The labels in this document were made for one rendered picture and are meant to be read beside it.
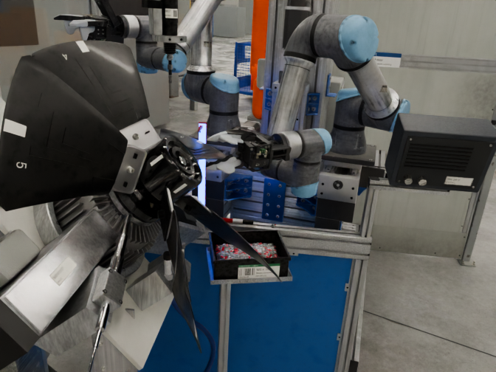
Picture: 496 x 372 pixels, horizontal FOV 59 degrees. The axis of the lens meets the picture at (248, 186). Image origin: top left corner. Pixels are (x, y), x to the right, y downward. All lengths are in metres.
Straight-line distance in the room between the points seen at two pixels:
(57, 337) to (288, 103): 0.85
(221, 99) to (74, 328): 1.14
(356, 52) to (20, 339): 0.97
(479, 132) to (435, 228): 1.86
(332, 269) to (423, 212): 1.66
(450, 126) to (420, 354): 1.37
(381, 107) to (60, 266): 1.09
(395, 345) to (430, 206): 1.05
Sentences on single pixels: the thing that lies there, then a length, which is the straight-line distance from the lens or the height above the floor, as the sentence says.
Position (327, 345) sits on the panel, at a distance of 1.70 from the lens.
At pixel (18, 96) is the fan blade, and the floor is 1.38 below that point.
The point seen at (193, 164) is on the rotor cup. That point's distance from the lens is 0.92.
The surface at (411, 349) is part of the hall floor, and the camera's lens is 2.44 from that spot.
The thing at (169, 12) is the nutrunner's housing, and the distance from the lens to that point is 0.93.
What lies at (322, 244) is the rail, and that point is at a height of 0.82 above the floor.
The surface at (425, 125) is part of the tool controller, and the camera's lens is 1.33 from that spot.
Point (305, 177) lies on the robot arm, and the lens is 1.22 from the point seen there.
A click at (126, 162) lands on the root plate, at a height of 1.24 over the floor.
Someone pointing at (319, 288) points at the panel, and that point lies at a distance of 1.55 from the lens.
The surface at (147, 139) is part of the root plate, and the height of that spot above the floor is 1.25.
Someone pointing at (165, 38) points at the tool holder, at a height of 1.45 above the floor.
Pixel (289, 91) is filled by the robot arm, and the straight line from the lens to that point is 1.29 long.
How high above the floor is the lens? 1.51
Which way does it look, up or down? 22 degrees down
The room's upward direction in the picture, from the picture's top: 3 degrees clockwise
